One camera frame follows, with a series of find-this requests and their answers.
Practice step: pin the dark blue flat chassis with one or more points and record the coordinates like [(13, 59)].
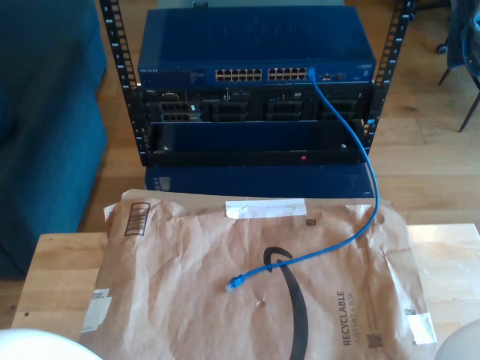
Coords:
[(262, 180)]

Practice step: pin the white tape strip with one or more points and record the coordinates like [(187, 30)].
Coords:
[(262, 208)]

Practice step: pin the black rack server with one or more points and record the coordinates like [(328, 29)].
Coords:
[(258, 98)]

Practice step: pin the brown paper mailer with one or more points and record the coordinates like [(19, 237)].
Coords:
[(187, 300)]

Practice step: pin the white barcode shipping label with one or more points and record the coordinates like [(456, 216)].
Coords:
[(95, 313)]

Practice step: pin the blue couch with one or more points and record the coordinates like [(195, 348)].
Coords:
[(45, 131)]

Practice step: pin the small white paper label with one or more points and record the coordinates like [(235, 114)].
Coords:
[(422, 328)]

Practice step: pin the black office chair caster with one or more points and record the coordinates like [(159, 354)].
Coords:
[(443, 49)]

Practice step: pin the black chair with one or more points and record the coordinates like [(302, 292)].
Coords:
[(463, 45)]

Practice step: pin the black server rack frame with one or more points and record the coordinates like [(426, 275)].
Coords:
[(135, 108)]

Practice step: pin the blue network switch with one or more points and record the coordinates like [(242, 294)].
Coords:
[(255, 41)]

